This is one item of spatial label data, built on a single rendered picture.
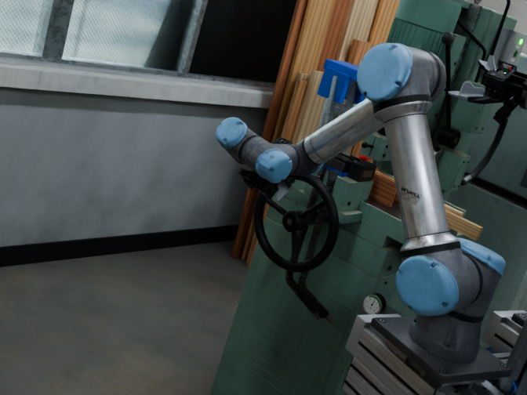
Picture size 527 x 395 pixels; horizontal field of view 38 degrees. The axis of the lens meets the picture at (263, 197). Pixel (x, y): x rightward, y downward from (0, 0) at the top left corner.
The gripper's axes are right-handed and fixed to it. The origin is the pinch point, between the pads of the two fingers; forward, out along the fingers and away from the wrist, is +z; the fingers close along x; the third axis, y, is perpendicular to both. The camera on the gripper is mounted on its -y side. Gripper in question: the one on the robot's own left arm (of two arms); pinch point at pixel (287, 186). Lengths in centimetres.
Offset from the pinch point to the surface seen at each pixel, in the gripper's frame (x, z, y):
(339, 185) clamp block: 7.0, 11.0, -9.6
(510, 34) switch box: 18, 30, -82
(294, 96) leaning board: -98, 111, -67
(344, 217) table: 11.9, 15.0, -2.9
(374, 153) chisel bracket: 3.2, 25.0, -27.2
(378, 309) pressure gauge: 29.6, 28.4, 13.3
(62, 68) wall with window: -128, 18, -6
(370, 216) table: 14.7, 22.8, -8.4
